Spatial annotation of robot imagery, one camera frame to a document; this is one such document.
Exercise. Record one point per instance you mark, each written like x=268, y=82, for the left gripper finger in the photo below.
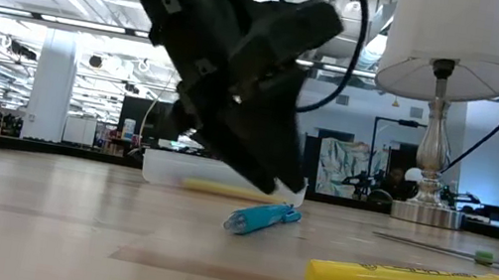
x=230, y=137
x=289, y=126

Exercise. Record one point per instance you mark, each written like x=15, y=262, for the clear plastic pencil box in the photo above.
x=164, y=169

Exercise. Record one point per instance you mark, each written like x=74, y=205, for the blue pen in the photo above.
x=257, y=217

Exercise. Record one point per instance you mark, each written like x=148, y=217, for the black background robot arm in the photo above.
x=363, y=183

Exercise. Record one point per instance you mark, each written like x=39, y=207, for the grey crumpled sheet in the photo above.
x=340, y=167

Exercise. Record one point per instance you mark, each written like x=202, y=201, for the black monitor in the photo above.
x=142, y=118

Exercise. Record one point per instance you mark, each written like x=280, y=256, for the white bottle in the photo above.
x=128, y=131

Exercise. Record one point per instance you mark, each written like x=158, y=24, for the person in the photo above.
x=396, y=176

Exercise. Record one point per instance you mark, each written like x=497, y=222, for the white round object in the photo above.
x=413, y=174

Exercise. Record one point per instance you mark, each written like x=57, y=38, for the white cabinet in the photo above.
x=79, y=130

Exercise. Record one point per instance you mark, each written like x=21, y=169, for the table lamp white shade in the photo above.
x=446, y=40

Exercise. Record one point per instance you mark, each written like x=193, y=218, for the white column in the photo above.
x=51, y=88

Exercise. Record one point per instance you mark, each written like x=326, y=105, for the long white light strip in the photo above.
x=72, y=23

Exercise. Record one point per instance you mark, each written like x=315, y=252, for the black metal frame stand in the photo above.
x=400, y=122

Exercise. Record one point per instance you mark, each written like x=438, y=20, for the black aluminium table frame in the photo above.
x=52, y=150

